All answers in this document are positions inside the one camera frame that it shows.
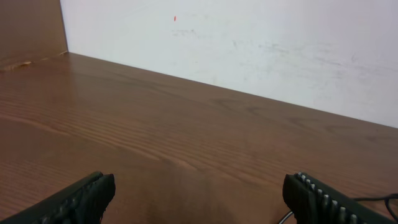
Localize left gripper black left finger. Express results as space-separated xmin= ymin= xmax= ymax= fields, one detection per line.
xmin=1 ymin=171 xmax=116 ymax=224

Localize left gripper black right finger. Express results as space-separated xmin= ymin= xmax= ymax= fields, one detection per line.
xmin=282 ymin=172 xmax=397 ymax=224

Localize white cable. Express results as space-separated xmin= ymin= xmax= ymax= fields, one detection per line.
xmin=278 ymin=210 xmax=294 ymax=224

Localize black cable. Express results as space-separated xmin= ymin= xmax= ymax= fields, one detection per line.
xmin=353 ymin=193 xmax=398 ymax=221

